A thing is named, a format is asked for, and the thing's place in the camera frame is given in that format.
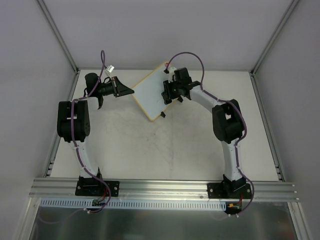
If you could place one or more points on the aluminium mounting rail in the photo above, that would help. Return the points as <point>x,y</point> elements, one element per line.
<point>166,190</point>

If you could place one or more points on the aluminium frame post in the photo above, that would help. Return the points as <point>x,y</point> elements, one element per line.
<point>275,34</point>
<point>59,38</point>

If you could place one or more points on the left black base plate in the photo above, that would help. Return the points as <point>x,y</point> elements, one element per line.
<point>90,187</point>

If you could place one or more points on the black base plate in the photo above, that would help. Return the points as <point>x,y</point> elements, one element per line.
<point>90,187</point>
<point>219,191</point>

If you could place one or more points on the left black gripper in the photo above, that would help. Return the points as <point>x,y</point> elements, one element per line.
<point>115,87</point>

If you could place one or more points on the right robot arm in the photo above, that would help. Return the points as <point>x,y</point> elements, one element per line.
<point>227,121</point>

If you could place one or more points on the right aluminium frame post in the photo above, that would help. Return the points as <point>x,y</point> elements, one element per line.
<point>275,34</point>

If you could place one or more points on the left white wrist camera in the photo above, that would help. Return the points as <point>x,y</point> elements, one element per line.
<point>109,69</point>

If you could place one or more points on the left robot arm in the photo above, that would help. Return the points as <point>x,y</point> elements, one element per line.
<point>74,124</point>

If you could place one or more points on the yellow-framed whiteboard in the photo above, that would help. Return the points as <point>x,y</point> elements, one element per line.
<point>148,93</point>

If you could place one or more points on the left aluminium frame post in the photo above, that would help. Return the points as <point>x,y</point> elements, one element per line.
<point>59,38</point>

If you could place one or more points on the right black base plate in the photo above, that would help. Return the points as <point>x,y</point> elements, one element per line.
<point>219,191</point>

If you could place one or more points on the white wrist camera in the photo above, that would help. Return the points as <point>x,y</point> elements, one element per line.
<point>170,71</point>
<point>109,69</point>

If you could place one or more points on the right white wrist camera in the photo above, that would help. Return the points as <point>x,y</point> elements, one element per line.
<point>170,71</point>

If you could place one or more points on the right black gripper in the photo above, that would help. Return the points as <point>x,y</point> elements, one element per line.
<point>167,90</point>

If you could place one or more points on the white slotted cable duct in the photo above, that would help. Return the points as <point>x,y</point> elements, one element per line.
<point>134,204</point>

